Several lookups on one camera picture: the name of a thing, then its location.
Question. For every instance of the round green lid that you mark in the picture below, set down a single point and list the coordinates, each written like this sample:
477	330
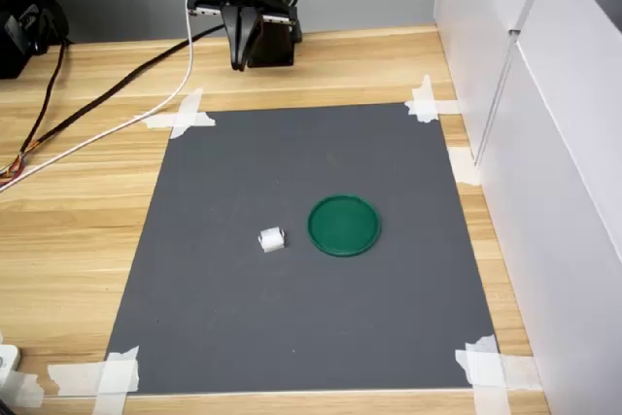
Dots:
344	226

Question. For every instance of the white tape cross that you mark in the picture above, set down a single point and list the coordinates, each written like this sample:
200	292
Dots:
114	376
426	106
486	371
187	116

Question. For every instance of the white partition panel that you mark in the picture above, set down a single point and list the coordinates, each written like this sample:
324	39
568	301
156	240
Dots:
476	21
573	191

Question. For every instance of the dark grey mat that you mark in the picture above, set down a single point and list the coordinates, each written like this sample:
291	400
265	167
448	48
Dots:
291	313

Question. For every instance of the white tape strip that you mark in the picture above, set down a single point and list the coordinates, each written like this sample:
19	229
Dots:
22	390
464	167

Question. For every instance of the small white bracket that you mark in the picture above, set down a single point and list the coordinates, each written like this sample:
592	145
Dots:
7	361

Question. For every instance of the black equipment bag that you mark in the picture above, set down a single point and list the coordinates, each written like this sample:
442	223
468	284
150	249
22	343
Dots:
24	21

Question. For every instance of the small white plastic terminal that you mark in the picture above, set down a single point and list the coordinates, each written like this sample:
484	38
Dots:
272	239

